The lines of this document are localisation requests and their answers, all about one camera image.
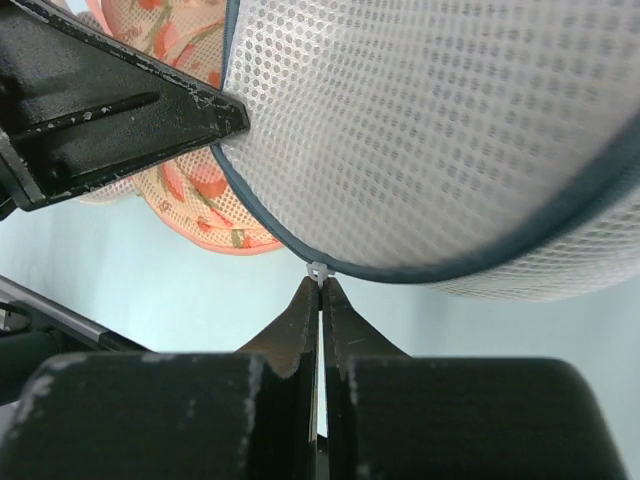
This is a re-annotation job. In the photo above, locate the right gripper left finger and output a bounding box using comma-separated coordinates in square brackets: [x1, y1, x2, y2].
[239, 277, 320, 479]

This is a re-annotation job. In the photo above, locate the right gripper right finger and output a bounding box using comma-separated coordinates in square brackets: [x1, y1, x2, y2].
[321, 277, 408, 479]

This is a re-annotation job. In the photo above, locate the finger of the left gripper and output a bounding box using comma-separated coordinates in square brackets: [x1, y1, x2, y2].
[1, 1, 249, 210]

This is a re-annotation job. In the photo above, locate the white mesh laundry bag blue trim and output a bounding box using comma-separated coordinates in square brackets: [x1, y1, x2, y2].
[214, 1, 639, 300]

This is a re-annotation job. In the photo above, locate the floral pink mesh laundry bag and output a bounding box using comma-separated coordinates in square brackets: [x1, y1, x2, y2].
[78, 0, 281, 255]

